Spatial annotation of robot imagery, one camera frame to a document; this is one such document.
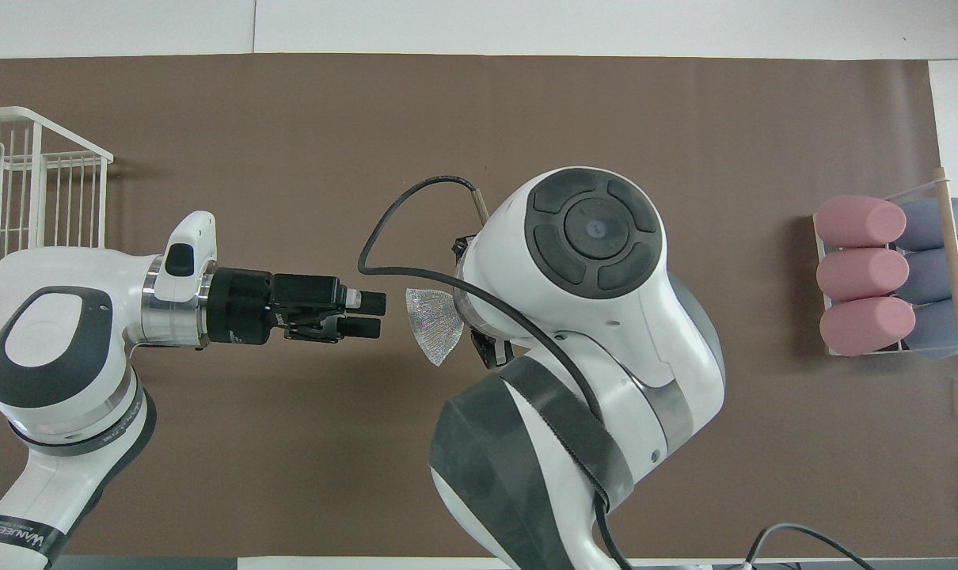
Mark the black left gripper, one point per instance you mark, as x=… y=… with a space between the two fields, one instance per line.
x=241 y=309

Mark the brown table mat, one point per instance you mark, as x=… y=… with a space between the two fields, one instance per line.
x=289 y=158

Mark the pink plastic cup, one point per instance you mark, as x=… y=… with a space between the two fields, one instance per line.
x=859 y=222
x=859 y=275
x=863 y=326

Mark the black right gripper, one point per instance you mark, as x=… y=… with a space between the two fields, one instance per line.
x=495 y=352

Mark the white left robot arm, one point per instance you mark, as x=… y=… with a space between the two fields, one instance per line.
x=59 y=356

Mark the silver mesh sponge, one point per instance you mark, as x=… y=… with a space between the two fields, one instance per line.
x=435 y=324

